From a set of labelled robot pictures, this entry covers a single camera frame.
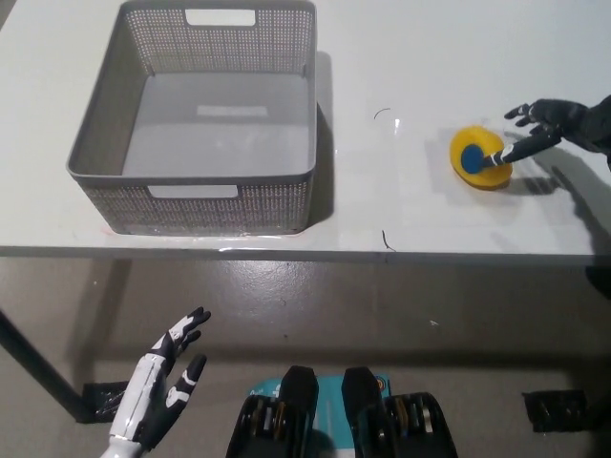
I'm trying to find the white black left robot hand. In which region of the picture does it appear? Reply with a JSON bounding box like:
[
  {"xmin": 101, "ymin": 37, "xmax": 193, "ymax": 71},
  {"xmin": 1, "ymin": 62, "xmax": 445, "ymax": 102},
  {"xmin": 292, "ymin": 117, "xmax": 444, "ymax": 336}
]
[{"xmin": 107, "ymin": 307, "xmax": 213, "ymax": 452}]

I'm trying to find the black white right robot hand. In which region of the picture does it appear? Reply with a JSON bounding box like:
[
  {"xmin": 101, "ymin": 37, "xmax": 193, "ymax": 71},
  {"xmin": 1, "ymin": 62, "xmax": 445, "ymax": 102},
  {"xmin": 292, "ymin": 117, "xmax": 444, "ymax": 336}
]
[{"xmin": 480, "ymin": 97, "xmax": 594, "ymax": 171}]

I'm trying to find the black round object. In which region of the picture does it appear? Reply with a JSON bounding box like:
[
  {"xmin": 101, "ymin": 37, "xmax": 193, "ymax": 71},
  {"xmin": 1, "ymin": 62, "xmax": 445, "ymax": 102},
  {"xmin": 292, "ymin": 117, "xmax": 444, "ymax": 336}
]
[{"xmin": 585, "ymin": 265, "xmax": 611, "ymax": 303}]

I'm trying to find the yellow duck toy blue spot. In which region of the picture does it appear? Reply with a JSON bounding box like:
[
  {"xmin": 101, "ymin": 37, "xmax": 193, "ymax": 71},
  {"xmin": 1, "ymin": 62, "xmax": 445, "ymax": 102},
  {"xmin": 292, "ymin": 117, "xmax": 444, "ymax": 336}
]
[{"xmin": 450, "ymin": 122, "xmax": 515, "ymax": 192}]

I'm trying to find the grey perforated plastic basket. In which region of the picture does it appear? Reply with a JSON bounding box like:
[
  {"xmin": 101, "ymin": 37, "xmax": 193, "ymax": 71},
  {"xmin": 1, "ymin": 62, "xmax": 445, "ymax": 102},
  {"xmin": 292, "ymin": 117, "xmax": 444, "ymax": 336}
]
[{"xmin": 65, "ymin": 0, "xmax": 319, "ymax": 237}]

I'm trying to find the black table leg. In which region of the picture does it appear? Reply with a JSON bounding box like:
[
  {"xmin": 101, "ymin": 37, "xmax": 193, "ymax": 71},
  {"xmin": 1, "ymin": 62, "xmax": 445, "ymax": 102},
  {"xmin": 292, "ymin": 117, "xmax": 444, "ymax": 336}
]
[{"xmin": 0, "ymin": 308, "xmax": 95, "ymax": 425}]

